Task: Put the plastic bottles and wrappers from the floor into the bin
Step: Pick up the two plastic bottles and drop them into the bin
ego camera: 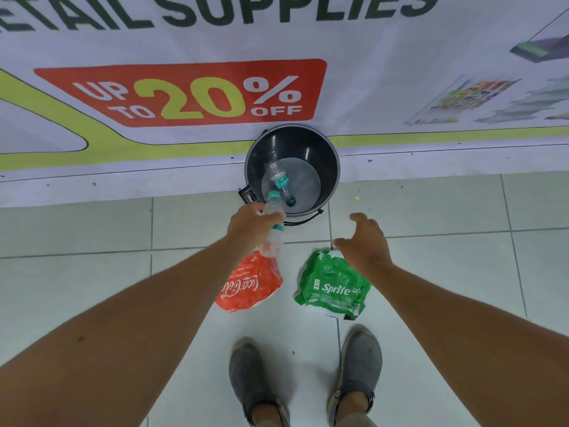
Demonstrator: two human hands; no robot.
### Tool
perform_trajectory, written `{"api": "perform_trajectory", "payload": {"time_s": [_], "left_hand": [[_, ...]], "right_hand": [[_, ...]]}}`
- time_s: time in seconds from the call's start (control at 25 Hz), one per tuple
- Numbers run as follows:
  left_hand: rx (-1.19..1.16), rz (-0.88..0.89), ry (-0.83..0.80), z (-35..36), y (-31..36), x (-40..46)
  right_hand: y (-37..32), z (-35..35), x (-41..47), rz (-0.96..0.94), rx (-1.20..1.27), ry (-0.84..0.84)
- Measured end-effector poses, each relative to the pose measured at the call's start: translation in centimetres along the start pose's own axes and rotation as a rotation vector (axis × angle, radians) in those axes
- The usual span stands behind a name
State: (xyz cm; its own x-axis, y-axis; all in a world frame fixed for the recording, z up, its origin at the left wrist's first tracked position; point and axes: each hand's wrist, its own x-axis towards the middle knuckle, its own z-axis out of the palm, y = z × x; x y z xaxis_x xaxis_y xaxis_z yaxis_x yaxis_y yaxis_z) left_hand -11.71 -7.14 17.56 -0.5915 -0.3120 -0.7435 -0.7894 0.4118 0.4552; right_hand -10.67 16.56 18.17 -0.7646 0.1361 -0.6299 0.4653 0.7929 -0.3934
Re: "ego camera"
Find person's right forearm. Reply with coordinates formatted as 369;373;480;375
370;263;569;427

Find white printed banner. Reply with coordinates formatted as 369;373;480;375
0;0;569;208

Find person's grey shoe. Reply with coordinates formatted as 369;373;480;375
229;337;291;427
327;325;383;426

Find person's left forearm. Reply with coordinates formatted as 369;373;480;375
0;237;254;427

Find black bucket handle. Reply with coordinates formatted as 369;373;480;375
283;208;324;227

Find person's left grey shoe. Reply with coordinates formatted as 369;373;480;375
229;337;291;427

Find black plastic bucket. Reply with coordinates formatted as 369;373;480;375
238;123;341;218

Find person's left hand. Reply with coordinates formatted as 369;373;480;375
226;202;285;253

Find red plastic wrapper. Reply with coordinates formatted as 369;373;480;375
215;250;283;313

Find person's right grey shoe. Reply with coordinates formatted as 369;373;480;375
327;325;383;426

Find green plastic wrapper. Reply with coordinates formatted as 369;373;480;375
294;249;372;321

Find clear plastic bottle green label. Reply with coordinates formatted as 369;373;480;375
259;190;285;259
265;159;297;208

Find person's right hand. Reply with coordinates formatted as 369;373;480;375
333;212;394;277

